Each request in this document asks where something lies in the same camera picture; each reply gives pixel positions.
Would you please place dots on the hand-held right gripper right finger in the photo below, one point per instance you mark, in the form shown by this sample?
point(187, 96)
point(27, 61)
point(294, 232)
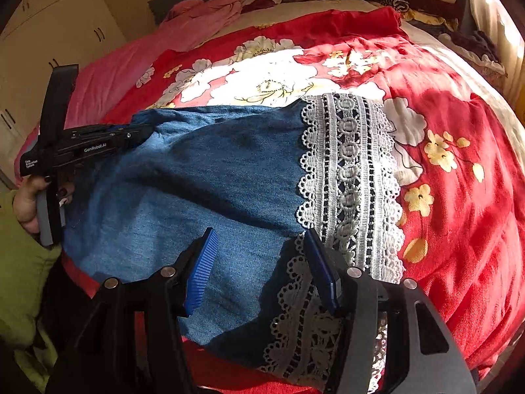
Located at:
point(324, 275)

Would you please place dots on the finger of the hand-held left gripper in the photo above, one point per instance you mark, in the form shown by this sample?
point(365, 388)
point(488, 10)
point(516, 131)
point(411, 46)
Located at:
point(119, 133)

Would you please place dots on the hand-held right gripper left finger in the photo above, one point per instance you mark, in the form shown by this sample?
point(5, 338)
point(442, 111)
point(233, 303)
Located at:
point(203, 271)

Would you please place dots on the blue denim jeans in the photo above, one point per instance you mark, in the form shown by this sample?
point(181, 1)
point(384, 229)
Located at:
point(205, 172)

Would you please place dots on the person's left hand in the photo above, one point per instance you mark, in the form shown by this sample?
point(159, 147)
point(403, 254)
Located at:
point(28, 201)

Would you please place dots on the pink blanket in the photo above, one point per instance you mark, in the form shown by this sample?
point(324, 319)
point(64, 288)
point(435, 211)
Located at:
point(123, 61)

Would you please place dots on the cream wardrobe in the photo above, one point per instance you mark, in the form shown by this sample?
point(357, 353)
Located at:
point(49, 20)

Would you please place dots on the red floral blanket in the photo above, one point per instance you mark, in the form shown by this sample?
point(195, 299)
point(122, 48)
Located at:
point(451, 90)

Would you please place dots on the beige bed sheet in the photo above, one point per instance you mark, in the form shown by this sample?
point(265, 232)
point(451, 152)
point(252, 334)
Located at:
point(320, 8)

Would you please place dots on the dark ruffled garment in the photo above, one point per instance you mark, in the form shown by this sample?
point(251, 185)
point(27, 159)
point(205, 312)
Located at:
point(475, 45)

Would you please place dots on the cream curtain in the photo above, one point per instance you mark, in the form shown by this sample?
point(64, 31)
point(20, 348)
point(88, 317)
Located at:
point(492, 8)

